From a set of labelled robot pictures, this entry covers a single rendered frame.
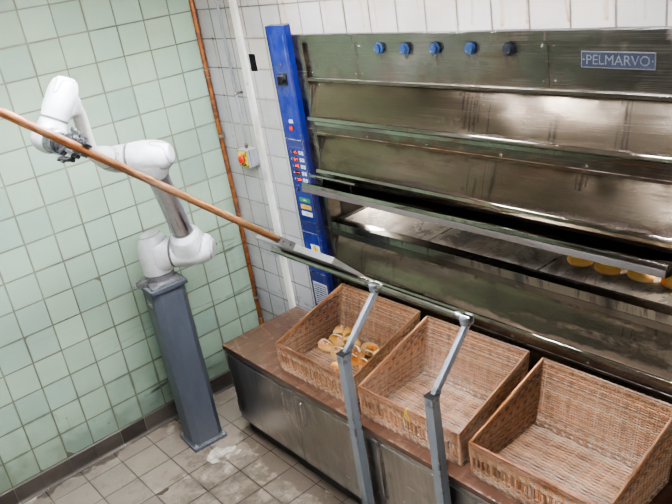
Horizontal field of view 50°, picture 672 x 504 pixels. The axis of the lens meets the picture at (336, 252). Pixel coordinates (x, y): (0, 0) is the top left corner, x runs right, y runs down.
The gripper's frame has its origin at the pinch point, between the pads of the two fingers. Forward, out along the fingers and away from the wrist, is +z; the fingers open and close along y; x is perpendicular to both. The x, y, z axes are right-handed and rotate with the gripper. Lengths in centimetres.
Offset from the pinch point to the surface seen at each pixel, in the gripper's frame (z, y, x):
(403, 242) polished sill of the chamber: 21, -21, -144
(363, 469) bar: 42, 78, -151
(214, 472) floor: -54, 124, -156
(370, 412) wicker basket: 42, 53, -142
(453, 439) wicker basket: 88, 46, -137
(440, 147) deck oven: 48, -58, -113
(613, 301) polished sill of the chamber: 124, -22, -143
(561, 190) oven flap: 103, -51, -120
